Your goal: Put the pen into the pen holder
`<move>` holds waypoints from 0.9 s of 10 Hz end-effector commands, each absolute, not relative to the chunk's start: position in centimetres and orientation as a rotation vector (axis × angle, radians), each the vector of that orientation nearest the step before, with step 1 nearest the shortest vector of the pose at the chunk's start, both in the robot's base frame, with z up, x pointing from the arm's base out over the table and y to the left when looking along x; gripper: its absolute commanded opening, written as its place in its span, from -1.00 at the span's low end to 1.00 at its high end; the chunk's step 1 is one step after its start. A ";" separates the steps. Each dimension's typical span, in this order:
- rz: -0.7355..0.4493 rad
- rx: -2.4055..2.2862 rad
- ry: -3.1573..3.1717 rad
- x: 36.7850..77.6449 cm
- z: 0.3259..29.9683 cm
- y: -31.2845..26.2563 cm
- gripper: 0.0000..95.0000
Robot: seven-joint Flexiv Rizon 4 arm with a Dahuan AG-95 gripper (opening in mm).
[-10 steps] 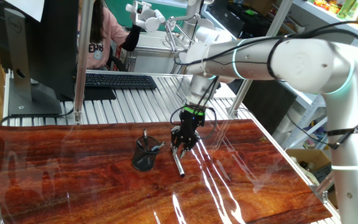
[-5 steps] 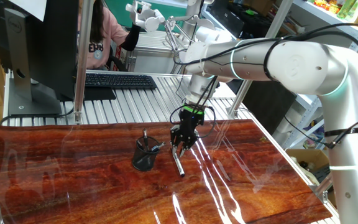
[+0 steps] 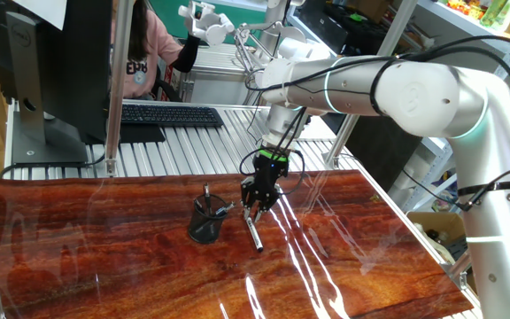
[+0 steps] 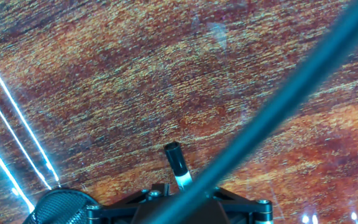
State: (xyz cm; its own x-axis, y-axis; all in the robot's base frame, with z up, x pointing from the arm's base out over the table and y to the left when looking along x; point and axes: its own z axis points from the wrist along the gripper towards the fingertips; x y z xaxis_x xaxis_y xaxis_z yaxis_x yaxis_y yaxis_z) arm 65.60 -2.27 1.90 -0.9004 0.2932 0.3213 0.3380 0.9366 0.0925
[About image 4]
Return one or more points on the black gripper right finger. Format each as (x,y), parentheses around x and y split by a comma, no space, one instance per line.
(259,211)

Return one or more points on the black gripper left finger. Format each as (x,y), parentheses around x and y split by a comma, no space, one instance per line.
(113,211)

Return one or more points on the white marker pen black cap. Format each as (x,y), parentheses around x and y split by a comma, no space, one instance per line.
(176,160)

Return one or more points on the black mesh pen holder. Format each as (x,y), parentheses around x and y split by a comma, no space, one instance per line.
(61,208)

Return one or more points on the wood grain table mat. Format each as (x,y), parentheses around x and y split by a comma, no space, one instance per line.
(135,77)

